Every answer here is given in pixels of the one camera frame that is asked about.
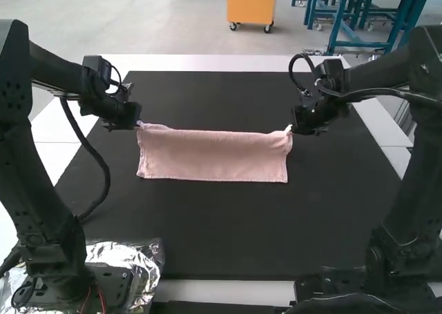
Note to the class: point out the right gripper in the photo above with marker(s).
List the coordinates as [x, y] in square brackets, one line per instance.
[312, 119]

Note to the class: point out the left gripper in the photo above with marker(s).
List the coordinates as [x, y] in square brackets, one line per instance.
[122, 115]

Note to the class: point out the pale towel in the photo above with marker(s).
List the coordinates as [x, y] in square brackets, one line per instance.
[210, 155]

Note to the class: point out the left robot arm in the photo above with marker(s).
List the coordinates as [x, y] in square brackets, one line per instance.
[20, 155]

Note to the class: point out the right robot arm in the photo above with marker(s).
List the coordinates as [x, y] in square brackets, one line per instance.
[424, 155]

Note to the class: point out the blue workbench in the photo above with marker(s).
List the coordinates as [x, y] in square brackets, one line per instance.
[310, 0]
[373, 34]

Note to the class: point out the yellow wheeled cart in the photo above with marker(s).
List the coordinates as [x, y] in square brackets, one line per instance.
[250, 3]

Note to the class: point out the black mat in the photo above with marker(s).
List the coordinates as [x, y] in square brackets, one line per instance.
[221, 224]

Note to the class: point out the silver foil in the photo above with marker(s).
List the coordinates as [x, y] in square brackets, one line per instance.
[138, 255]

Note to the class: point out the dark base panel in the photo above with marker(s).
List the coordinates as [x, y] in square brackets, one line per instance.
[331, 293]

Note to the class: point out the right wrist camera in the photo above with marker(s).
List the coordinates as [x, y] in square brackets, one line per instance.
[331, 73]

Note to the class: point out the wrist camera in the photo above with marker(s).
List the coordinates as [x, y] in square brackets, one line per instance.
[331, 73]
[96, 69]

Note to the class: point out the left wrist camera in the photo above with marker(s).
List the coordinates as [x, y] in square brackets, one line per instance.
[96, 69]

